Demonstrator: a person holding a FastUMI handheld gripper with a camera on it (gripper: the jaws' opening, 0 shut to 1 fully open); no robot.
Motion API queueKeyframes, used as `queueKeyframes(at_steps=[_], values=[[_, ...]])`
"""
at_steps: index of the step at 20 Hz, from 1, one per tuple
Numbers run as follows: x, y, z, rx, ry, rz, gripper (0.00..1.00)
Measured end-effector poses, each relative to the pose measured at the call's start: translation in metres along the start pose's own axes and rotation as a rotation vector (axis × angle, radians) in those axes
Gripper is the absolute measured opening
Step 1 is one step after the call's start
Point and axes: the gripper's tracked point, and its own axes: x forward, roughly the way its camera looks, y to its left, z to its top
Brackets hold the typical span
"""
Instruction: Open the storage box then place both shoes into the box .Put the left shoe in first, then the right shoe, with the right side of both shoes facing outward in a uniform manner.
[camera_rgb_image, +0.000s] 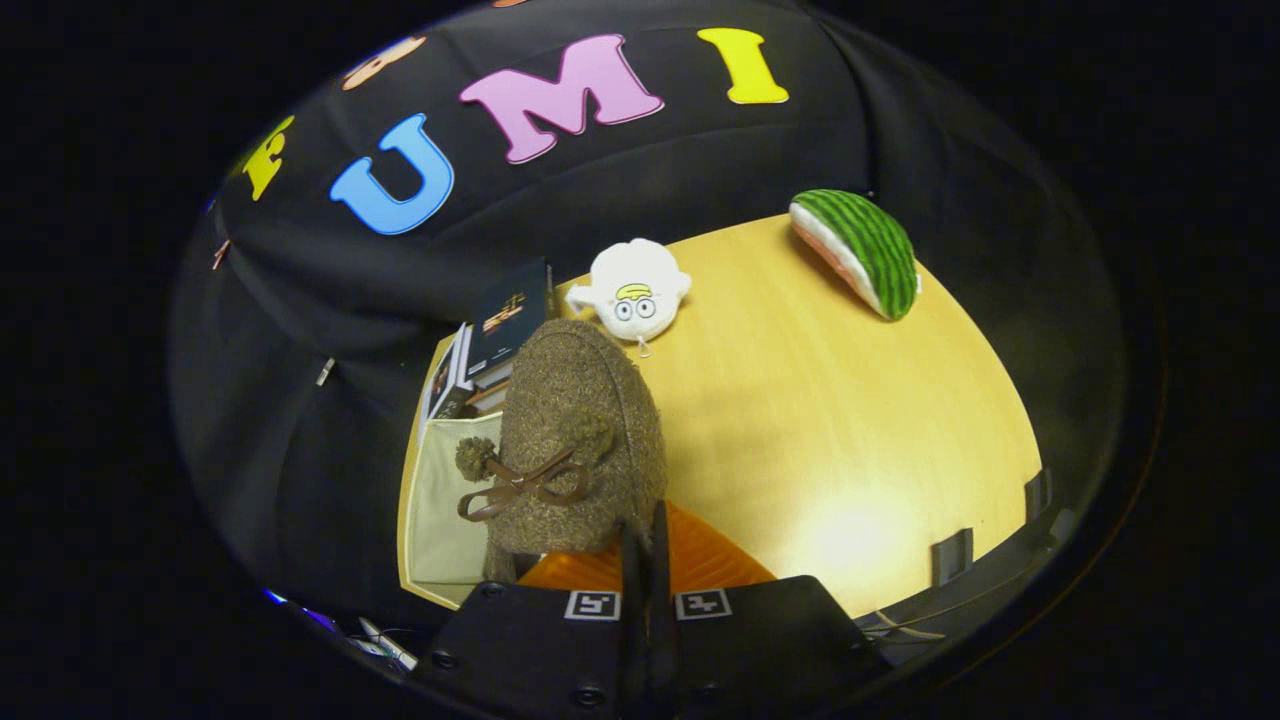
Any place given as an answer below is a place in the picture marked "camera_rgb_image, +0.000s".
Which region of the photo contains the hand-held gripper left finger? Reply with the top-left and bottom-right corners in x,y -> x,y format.
415,520 -> 647,720

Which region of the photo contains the dark cover book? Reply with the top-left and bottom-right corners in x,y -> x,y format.
465,256 -> 553,386

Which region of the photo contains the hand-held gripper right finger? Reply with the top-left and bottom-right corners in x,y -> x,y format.
652,500 -> 893,720

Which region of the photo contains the black backdrop cloth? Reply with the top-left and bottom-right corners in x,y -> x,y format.
170,0 -> 1126,641

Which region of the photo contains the watermelon slice plush toy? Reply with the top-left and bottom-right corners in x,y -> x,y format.
788,189 -> 921,322

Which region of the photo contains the white plush toy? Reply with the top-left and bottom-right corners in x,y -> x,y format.
565,238 -> 693,358

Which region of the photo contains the brown fuzzy slipper shoe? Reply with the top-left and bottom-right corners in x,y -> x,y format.
456,318 -> 668,583

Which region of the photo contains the white portrait cover book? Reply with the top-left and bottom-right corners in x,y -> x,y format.
420,322 -> 476,421

